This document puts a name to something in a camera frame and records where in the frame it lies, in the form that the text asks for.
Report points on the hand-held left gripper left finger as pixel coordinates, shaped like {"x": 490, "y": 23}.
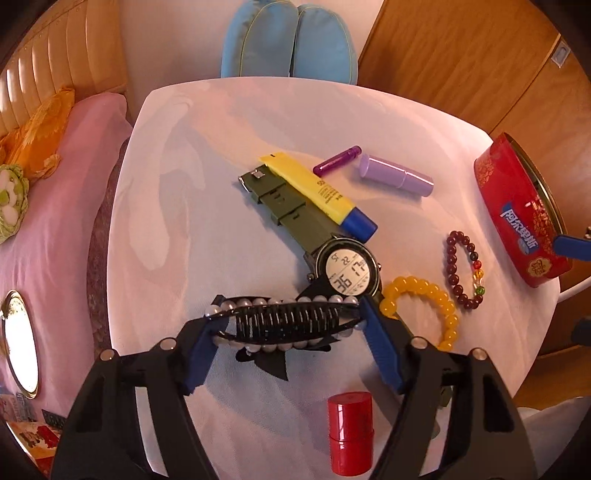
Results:
{"x": 203, "y": 350}

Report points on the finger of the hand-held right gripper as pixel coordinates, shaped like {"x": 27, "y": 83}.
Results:
{"x": 572, "y": 247}
{"x": 582, "y": 333}

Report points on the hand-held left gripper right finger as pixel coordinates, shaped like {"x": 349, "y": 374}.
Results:
{"x": 381, "y": 341}

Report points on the red round tin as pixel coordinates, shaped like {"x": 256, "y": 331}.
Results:
{"x": 508, "y": 207}

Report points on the black pearl hair clip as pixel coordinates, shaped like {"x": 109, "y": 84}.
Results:
{"x": 286, "y": 323}

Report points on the green digital wristwatch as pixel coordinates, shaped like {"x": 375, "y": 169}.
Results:
{"x": 300, "y": 221}

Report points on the white pipe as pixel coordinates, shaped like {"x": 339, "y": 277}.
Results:
{"x": 575, "y": 291}

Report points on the red lipstick case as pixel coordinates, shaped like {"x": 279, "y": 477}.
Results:
{"x": 350, "y": 434}

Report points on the person's light clothing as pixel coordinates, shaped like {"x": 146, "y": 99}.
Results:
{"x": 545, "y": 443}

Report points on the dark flat box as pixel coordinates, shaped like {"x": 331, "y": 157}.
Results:
{"x": 54, "y": 418}

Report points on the lilac lipstick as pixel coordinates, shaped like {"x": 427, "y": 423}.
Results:
{"x": 392, "y": 174}

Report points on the yellow tube with blue cap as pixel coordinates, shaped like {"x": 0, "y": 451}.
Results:
{"x": 309, "y": 184}

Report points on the gold round tin lid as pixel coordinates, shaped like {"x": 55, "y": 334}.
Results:
{"x": 21, "y": 344}

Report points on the small purple tube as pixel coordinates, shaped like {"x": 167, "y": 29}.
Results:
{"x": 334, "y": 162}

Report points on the pink bed sheet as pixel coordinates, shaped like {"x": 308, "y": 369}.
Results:
{"x": 60, "y": 230}

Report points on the red and white carton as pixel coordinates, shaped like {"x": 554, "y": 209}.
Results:
{"x": 34, "y": 436}

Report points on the wooden wardrobe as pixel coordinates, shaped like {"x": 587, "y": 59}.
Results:
{"x": 461, "y": 55}

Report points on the green cabbage plush toy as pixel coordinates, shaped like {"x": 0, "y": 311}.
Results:
{"x": 11, "y": 203}

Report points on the orange floral pillow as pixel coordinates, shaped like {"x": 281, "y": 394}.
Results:
{"x": 41, "y": 134}

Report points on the blue padded chair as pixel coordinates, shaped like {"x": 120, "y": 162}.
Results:
{"x": 268, "y": 41}

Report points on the beige padded headboard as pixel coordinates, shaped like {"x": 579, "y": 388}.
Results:
{"x": 60, "y": 46}

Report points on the wooden bed frame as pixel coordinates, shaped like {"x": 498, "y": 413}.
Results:
{"x": 99, "y": 258}

